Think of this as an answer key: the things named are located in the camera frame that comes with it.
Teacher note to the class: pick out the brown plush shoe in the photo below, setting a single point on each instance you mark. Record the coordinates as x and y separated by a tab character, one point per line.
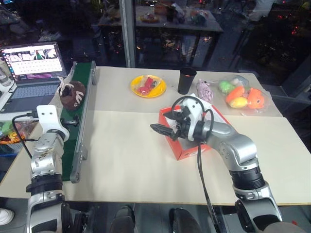
74	94

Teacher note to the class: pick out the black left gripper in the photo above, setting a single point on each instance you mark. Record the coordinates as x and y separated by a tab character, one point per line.
69	121

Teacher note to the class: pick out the orange cardboard shoebox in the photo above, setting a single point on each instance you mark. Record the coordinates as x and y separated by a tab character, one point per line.
192	151

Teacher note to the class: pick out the bag of colourful plush toys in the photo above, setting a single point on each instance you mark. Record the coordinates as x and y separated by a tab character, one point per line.
243	95

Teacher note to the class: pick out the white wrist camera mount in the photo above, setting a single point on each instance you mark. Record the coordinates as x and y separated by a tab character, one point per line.
49	119
193	110

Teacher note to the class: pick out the open laptop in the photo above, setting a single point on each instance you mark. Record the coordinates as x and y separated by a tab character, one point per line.
34	72

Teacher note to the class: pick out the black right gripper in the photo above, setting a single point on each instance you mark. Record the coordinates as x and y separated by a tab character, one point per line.
184	127

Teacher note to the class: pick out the basket of colourful items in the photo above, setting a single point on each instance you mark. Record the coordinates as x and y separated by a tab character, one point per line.
11	136

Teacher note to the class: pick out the grey metal pillar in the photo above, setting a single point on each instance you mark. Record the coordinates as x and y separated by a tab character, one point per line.
128	34

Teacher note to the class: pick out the black cup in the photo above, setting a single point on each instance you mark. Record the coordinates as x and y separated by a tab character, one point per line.
185	80

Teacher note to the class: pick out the dark rounded shape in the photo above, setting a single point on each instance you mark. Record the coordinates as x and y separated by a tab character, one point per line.
184	221
124	219

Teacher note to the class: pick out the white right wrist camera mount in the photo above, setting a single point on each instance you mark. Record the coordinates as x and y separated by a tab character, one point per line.
193	110

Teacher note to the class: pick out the pink plush toy in bag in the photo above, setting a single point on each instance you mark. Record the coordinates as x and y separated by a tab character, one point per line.
205	91

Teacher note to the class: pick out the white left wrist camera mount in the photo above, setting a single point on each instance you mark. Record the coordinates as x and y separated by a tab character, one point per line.
49	119

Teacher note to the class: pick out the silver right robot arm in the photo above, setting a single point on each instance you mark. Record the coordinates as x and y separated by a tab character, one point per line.
240	148

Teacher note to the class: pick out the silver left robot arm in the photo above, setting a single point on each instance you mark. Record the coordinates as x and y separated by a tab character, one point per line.
43	157

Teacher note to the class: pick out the yellow plate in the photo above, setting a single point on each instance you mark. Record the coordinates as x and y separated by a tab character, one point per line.
139	91

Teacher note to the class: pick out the green conveyor belt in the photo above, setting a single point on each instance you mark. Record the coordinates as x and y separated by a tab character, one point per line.
81	102

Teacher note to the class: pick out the red toys in plastic bag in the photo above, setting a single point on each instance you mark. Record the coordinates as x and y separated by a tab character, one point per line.
147	85

